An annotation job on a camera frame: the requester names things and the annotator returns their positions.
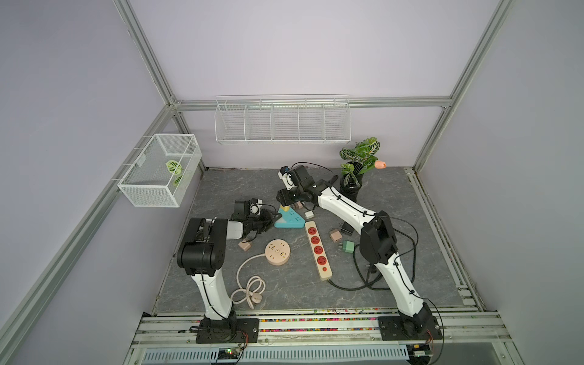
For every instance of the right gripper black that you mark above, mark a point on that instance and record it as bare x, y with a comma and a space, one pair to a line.
284, 196

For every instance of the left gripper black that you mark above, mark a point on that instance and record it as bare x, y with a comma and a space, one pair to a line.
267, 221

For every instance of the pink plug from round socket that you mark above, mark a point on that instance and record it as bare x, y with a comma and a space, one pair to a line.
244, 245

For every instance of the teal triangular power socket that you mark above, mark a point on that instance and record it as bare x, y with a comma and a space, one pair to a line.
289, 219

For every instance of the round pink power socket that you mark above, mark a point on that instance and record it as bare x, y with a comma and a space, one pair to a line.
277, 252

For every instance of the green USB charger plug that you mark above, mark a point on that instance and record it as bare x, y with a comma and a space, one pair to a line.
348, 246

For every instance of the beige power strip red sockets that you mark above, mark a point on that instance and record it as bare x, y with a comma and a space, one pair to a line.
320, 258

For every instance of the black USB charger plug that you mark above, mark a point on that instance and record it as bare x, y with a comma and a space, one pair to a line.
347, 229

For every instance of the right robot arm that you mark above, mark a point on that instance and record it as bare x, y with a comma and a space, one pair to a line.
378, 242

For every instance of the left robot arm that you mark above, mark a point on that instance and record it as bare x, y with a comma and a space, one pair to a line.
203, 248

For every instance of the black plant pot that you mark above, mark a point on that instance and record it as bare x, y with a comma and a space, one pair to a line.
352, 180

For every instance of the green artificial plant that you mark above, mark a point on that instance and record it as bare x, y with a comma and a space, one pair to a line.
364, 152

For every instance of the pink artificial tulip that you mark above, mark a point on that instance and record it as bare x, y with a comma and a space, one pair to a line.
379, 165

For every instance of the green leaf in basket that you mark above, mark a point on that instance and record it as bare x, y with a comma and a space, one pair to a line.
174, 167

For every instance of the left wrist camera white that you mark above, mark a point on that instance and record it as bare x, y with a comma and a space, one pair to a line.
255, 206

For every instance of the white wire wall shelf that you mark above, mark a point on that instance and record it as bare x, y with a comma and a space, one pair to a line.
292, 119

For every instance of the white mesh wall basket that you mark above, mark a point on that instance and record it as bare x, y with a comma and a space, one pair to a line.
147, 182

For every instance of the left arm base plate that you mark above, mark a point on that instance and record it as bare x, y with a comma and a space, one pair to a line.
232, 330

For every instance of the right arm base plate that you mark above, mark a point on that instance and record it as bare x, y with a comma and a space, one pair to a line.
395, 328

